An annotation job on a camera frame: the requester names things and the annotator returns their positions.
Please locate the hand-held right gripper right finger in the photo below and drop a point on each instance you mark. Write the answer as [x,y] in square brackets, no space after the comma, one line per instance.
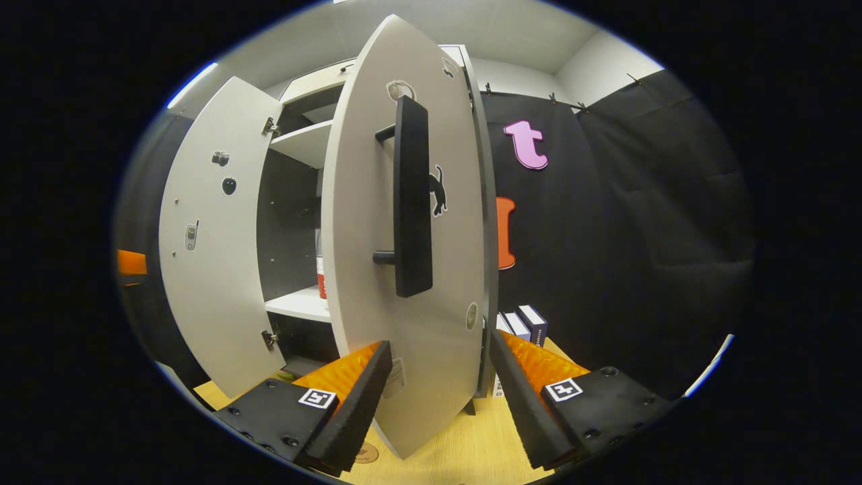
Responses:
[525,411]

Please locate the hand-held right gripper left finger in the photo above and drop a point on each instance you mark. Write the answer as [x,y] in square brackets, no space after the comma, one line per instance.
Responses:
[353,414]

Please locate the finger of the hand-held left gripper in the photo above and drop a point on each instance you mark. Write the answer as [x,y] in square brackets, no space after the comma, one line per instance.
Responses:
[133,263]

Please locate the white door with phone sticker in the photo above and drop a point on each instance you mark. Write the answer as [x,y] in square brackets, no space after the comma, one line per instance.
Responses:
[209,303]

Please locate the clear plastic bottle red label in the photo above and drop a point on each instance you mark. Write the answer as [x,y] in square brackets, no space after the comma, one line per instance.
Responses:
[322,286]

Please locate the white door with cat sticker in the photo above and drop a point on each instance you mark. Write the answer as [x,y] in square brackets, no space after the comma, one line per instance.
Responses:
[363,269]

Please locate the round wooden coaster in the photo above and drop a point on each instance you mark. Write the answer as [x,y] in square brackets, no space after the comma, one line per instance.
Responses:
[367,453]

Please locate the dark navy book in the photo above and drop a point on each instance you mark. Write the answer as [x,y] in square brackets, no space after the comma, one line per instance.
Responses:
[535,327]

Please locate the white book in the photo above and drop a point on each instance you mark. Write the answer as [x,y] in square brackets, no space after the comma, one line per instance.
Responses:
[502,323]

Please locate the white cabinet with dark interior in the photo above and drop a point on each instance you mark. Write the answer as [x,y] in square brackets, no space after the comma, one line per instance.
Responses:
[289,222]

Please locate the white side table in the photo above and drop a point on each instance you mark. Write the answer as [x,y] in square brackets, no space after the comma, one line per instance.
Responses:
[710,367]

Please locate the black backdrop cloth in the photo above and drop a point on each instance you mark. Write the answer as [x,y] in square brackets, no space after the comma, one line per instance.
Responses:
[640,236]

